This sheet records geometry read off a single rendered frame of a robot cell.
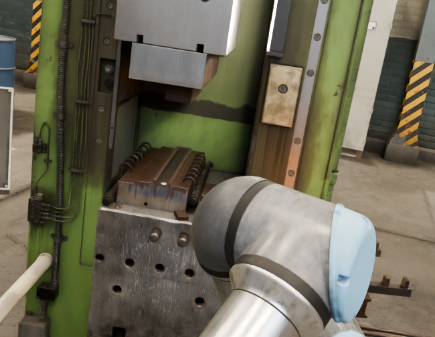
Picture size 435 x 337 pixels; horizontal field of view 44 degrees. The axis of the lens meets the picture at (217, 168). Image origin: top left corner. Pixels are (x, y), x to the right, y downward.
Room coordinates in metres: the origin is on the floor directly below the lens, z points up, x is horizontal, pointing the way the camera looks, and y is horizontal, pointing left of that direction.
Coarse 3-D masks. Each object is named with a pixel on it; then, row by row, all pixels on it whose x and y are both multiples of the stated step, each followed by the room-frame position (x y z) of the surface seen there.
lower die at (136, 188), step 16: (144, 160) 1.68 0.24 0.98; (160, 160) 1.67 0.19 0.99; (192, 160) 1.72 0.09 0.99; (128, 176) 1.50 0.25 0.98; (144, 176) 1.49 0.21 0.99; (176, 176) 1.51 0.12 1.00; (192, 176) 1.55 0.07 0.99; (128, 192) 1.44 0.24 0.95; (144, 192) 1.44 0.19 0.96; (160, 192) 1.44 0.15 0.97; (176, 192) 1.43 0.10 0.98; (160, 208) 1.44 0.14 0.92; (176, 208) 1.43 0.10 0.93
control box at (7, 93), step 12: (0, 96) 1.41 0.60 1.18; (12, 96) 1.42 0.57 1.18; (0, 108) 1.39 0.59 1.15; (12, 108) 1.40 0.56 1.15; (0, 120) 1.38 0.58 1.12; (12, 120) 1.39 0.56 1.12; (0, 132) 1.36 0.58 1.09; (0, 144) 1.35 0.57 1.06; (0, 156) 1.33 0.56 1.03; (0, 168) 1.32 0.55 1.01; (0, 180) 1.30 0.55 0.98; (0, 192) 1.32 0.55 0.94
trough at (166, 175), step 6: (180, 150) 1.84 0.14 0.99; (186, 150) 1.83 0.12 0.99; (174, 156) 1.74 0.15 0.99; (180, 156) 1.77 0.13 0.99; (174, 162) 1.69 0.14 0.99; (168, 168) 1.61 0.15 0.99; (174, 168) 1.62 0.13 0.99; (162, 174) 1.52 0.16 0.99; (168, 174) 1.55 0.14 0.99; (162, 180) 1.49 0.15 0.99; (168, 180) 1.50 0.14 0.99
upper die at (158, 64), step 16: (144, 48) 1.44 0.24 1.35; (160, 48) 1.44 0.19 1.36; (144, 64) 1.44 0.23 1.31; (160, 64) 1.44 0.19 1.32; (176, 64) 1.44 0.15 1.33; (192, 64) 1.43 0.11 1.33; (208, 64) 1.51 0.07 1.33; (144, 80) 1.44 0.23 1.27; (160, 80) 1.44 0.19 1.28; (176, 80) 1.44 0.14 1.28; (192, 80) 1.43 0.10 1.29; (208, 80) 1.58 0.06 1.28
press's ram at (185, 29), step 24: (120, 0) 1.44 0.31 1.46; (144, 0) 1.44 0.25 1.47; (168, 0) 1.44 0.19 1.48; (192, 0) 1.43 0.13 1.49; (216, 0) 1.43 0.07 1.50; (240, 0) 1.73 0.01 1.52; (120, 24) 1.44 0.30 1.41; (144, 24) 1.44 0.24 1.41; (168, 24) 1.44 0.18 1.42; (192, 24) 1.43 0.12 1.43; (216, 24) 1.43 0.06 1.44; (192, 48) 1.43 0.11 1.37; (216, 48) 1.43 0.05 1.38
